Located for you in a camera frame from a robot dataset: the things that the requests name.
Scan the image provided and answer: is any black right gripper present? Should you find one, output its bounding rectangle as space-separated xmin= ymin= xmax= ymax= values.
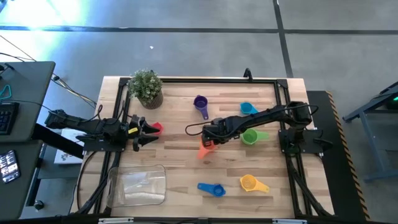
xmin=201 ymin=118 xmax=233 ymax=149

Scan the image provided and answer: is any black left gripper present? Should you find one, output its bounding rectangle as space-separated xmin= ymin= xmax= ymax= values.
xmin=126 ymin=114 xmax=161 ymax=152

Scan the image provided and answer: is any orange measuring cup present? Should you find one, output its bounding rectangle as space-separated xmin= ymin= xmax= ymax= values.
xmin=197 ymin=138 xmax=218 ymax=160

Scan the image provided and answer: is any red measuring cup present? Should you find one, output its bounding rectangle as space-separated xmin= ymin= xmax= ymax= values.
xmin=151 ymin=121 xmax=165 ymax=136

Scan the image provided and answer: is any green measuring cup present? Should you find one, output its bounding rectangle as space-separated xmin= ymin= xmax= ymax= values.
xmin=240 ymin=128 xmax=270 ymax=146

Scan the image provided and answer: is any purple measuring cup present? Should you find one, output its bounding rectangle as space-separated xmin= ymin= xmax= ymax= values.
xmin=193 ymin=95 xmax=210 ymax=121

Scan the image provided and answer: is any blue measuring cup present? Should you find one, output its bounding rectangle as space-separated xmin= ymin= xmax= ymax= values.
xmin=197 ymin=182 xmax=226 ymax=198

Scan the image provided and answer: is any teal measuring cup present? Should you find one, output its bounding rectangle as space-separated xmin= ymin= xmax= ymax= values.
xmin=239 ymin=101 xmax=259 ymax=116

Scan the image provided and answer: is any yellow measuring cup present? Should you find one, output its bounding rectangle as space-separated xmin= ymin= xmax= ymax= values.
xmin=239 ymin=174 xmax=270 ymax=194

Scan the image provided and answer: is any clear plastic basket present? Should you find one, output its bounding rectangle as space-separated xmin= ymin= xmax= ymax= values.
xmin=105 ymin=164 xmax=168 ymax=208

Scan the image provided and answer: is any potted plant in ribbed pot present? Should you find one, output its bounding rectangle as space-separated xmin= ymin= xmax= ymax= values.
xmin=127 ymin=68 xmax=165 ymax=110

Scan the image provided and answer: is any white box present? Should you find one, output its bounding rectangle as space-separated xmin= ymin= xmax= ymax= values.
xmin=54 ymin=128 xmax=90 ymax=165

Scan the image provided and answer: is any black support beam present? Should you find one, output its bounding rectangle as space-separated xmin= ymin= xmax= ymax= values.
xmin=30 ymin=123 xmax=85 ymax=159

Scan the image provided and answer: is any grey side desk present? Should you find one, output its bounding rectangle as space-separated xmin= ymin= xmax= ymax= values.
xmin=0 ymin=61 xmax=56 ymax=143

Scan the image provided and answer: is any black mat with hazard stripe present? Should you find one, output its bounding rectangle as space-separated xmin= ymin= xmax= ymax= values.
xmin=306 ymin=90 xmax=371 ymax=222

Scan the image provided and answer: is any black keyboard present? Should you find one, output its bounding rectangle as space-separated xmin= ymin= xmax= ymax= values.
xmin=0 ymin=101 xmax=20 ymax=136

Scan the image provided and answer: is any black smartphone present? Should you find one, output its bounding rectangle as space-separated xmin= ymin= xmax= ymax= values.
xmin=0 ymin=149 xmax=21 ymax=184

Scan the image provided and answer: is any dark grey side table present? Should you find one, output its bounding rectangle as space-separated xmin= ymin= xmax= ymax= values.
xmin=0 ymin=139 xmax=44 ymax=222

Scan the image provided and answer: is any teal carabiner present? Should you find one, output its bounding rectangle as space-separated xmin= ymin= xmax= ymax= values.
xmin=0 ymin=84 xmax=12 ymax=101

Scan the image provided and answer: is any blue-grey metal stand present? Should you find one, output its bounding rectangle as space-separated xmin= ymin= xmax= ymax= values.
xmin=343 ymin=81 xmax=398 ymax=183

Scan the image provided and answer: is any black device with green light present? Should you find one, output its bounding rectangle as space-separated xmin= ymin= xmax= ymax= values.
xmin=377 ymin=82 xmax=398 ymax=110

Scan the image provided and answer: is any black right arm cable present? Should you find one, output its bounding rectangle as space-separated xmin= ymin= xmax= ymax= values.
xmin=184 ymin=120 xmax=224 ymax=137

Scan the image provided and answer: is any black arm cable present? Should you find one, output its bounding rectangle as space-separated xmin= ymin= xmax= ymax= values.
xmin=184 ymin=120 xmax=224 ymax=137
xmin=93 ymin=105 xmax=104 ymax=124

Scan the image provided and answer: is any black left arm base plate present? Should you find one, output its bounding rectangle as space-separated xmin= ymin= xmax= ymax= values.
xmin=76 ymin=134 xmax=128 ymax=153

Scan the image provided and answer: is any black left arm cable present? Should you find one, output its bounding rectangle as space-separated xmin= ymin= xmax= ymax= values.
xmin=93 ymin=105 xmax=104 ymax=124

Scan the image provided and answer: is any black aluminium table frame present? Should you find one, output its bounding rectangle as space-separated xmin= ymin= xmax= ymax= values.
xmin=74 ymin=77 xmax=335 ymax=218

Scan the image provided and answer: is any white table bracket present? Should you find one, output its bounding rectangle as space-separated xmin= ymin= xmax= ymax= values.
xmin=272 ymin=218 xmax=308 ymax=224
xmin=98 ymin=217 xmax=134 ymax=224

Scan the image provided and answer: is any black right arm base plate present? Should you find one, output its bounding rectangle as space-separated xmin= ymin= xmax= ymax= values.
xmin=278 ymin=128 xmax=333 ymax=155

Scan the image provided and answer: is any multicolour cable bundle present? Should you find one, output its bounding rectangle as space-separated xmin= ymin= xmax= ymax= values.
xmin=51 ymin=73 xmax=98 ymax=109

